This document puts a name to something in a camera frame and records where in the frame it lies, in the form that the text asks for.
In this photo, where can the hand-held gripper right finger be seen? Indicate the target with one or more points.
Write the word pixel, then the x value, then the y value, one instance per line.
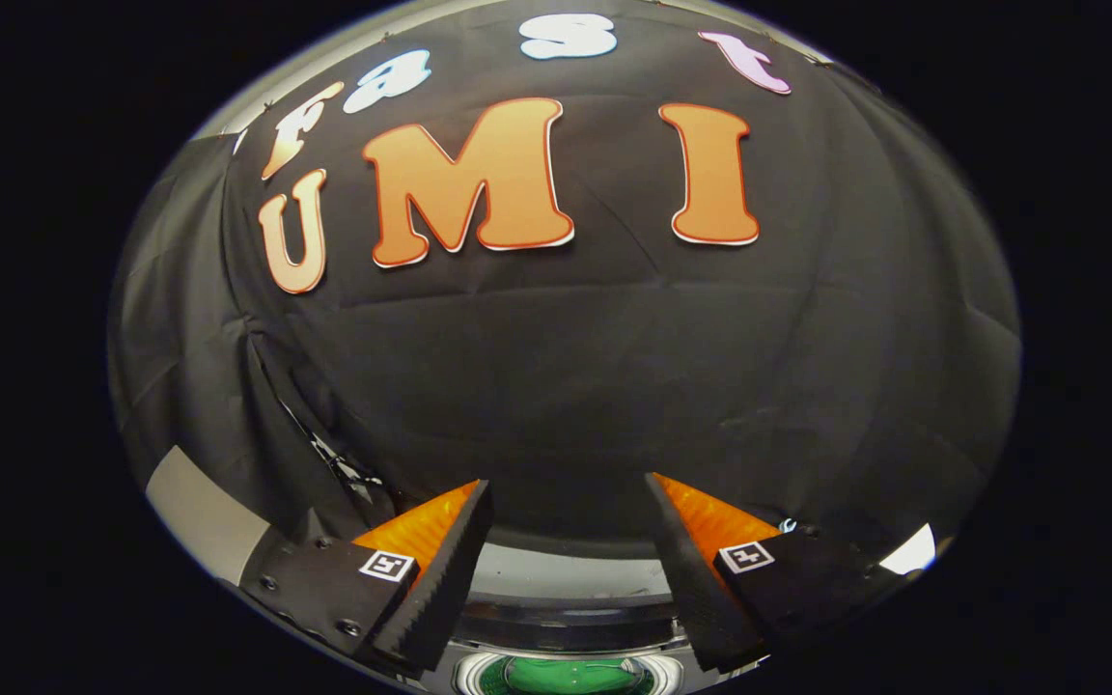
pixel 696 589

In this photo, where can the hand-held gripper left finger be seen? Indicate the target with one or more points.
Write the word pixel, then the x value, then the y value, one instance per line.
pixel 445 589

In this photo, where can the grey top-load washing machine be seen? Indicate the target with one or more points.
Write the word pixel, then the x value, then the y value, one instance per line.
pixel 566 579

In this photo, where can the green polo shirt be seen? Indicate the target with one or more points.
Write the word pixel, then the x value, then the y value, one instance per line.
pixel 566 678

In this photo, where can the white flat panel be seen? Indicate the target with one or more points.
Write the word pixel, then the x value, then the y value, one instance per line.
pixel 908 552

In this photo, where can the black backdrop cloth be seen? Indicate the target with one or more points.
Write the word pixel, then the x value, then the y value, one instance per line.
pixel 566 338

